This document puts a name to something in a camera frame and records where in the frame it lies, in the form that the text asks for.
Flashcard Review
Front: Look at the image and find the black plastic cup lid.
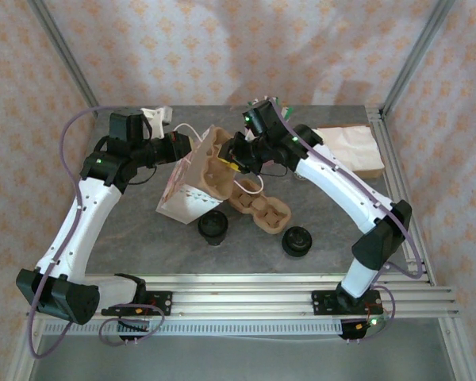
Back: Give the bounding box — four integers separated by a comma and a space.
197, 210, 229, 239
282, 225, 313, 258

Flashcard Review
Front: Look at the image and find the cartoon print paper bag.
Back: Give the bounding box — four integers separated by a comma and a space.
155, 122, 265, 226

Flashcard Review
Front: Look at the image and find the brown cardboard napkin box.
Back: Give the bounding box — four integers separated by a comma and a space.
351, 165, 385, 180

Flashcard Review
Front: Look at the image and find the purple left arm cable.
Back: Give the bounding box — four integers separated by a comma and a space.
26, 105, 144, 360

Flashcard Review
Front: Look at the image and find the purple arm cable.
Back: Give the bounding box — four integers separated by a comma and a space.
273, 105, 425, 281
26, 105, 144, 360

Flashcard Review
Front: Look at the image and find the aluminium frame post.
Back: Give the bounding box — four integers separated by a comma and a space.
25, 0, 102, 117
380, 0, 459, 117

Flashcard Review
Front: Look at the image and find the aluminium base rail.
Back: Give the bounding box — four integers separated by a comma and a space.
69, 272, 461, 319

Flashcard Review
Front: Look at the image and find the aluminium side rail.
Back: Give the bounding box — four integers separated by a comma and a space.
363, 105, 437, 287

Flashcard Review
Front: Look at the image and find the white slotted cable duct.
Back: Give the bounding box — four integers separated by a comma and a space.
41, 319, 344, 337

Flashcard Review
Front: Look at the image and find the black connector bracket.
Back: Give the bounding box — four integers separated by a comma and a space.
117, 319, 152, 343
338, 317, 382, 342

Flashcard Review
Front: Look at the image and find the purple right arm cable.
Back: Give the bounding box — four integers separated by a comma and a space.
273, 105, 425, 281

